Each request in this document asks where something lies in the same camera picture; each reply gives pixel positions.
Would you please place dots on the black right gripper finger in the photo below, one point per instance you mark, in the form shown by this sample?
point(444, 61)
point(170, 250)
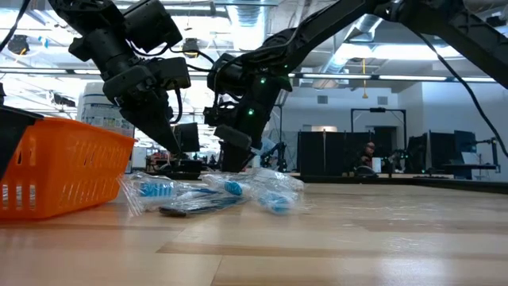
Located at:
point(244, 157)
point(230, 159)

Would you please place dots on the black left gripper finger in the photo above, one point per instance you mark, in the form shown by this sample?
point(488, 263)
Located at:
point(141, 119)
point(160, 115)

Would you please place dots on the clear bag of cotton pads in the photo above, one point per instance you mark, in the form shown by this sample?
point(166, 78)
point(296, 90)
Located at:
point(282, 178)

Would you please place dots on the bagged black comb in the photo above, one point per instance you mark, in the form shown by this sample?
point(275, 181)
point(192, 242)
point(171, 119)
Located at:
point(198, 207)

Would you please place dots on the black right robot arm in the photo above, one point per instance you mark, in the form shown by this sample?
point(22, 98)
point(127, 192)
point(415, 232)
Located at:
point(337, 24)

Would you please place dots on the background black robot arm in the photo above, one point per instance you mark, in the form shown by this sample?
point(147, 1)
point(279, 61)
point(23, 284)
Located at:
point(278, 157)

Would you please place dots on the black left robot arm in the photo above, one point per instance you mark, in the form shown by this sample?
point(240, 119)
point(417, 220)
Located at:
point(103, 43)

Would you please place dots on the person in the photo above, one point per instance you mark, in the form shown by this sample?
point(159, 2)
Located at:
point(369, 153)
point(269, 146)

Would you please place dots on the black background monitor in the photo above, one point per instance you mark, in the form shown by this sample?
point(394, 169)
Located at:
point(189, 138)

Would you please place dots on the white wipes canister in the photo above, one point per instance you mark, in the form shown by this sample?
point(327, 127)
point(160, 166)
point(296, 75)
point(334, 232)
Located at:
point(93, 111)

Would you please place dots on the black ceiling-hung device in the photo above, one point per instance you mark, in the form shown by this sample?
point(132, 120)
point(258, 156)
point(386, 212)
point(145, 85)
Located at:
point(18, 43)
point(191, 45)

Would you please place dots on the black partition panel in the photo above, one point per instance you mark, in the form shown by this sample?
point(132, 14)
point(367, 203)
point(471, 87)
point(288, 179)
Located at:
point(329, 155)

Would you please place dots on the orange slotted plastic basket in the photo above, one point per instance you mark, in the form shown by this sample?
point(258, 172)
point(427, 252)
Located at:
point(59, 167)

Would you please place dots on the black dome-shaped object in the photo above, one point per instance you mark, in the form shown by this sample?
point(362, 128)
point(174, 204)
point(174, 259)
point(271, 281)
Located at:
point(365, 172)

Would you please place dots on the black plastic bin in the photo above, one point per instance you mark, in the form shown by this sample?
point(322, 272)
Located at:
point(12, 143)

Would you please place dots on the small white cup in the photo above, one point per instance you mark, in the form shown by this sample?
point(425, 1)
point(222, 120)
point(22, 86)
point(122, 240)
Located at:
point(376, 165)

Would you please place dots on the bright ceiling light panel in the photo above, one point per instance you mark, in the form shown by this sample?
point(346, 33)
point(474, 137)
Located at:
point(397, 51)

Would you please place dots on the long ceiling light strip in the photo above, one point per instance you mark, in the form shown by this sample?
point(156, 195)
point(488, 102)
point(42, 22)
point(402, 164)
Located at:
point(412, 78)

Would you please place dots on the black background workstation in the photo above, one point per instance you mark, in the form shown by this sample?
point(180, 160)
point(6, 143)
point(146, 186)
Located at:
point(436, 153)

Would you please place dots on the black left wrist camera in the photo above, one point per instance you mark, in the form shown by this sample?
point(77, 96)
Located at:
point(172, 73)

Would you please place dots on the silver ceiling air duct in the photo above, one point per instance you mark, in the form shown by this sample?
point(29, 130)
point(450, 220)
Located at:
point(246, 24)

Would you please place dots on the thin black station frame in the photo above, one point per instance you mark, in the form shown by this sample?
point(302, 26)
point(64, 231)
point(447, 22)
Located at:
point(377, 110)

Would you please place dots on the black aluminium table frame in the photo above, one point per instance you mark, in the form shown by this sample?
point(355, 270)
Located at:
point(456, 185)

